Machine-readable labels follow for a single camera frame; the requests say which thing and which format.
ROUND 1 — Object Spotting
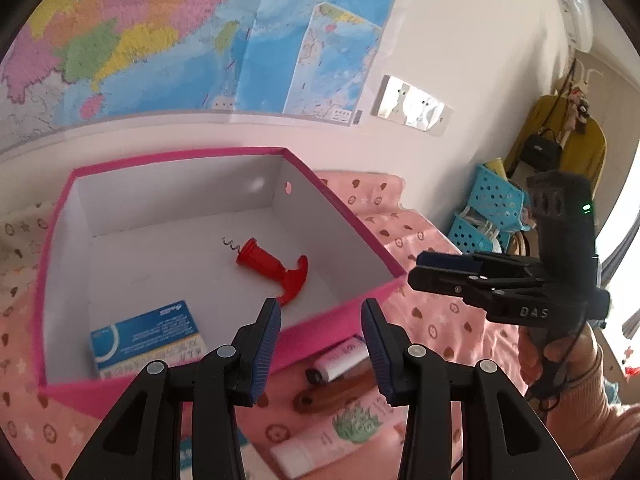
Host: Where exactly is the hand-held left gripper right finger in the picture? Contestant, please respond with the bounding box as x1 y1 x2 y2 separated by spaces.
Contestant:
361 298 578 480

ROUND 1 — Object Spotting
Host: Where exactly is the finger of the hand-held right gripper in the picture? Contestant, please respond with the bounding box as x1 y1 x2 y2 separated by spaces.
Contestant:
416 252 543 281
407 266 546 313

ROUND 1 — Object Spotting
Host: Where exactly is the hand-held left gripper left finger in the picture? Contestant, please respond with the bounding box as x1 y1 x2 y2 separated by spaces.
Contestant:
65 298 282 480

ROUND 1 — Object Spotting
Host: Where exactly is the pink lotion tube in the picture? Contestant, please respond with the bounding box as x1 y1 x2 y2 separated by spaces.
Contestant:
270 392 407 478

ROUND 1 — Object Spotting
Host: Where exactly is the blue and white medicine box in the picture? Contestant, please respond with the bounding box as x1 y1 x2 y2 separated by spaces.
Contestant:
179 427 282 480
90 300 207 380

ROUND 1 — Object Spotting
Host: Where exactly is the pink storage box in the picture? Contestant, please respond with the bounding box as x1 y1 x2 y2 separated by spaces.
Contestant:
34 147 408 418

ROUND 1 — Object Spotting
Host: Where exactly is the person's right forearm pink sleeve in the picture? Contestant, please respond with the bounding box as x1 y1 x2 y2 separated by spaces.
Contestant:
542 350 640 480

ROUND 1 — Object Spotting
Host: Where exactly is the person's right hand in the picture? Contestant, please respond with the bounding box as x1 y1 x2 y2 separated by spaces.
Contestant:
517 327 602 403

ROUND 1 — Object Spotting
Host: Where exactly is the pink patterned blanket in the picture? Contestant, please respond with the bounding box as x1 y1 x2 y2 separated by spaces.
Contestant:
0 170 551 480

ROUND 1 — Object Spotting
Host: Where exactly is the small white bottle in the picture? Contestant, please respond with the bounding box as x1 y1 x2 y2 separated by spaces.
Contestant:
306 336 370 386

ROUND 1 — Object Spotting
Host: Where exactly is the blue perforated basket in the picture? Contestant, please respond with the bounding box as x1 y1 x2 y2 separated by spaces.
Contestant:
470 164 527 222
447 212 507 256

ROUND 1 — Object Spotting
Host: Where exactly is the red corkscrew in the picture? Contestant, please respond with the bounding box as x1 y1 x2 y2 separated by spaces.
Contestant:
220 236 309 307

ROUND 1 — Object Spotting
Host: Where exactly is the yellow coat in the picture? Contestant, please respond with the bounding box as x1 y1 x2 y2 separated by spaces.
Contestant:
504 94 608 197

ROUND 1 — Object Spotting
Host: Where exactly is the black handbag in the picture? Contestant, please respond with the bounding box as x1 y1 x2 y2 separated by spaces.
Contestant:
521 129 564 168

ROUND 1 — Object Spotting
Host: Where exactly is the small plush doll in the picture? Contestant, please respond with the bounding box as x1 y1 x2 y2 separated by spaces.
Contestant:
572 85 592 133

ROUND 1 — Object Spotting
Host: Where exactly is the white air conditioner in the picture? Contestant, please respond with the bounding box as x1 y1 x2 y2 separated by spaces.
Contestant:
555 0 597 53

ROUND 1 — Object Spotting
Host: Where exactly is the cream patterned cloth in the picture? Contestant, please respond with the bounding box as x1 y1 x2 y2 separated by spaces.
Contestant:
0 200 71 321

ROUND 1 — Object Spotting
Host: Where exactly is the brown wooden handle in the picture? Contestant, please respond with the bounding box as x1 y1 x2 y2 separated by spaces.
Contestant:
292 367 382 413

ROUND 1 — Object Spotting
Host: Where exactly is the black cable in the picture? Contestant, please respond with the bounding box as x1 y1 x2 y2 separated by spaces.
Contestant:
527 325 597 416

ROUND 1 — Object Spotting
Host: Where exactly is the white wall socket panel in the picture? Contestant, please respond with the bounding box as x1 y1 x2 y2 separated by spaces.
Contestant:
371 75 455 136

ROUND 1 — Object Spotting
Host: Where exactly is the colourful wall map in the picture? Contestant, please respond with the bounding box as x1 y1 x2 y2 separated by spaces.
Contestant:
0 0 407 147

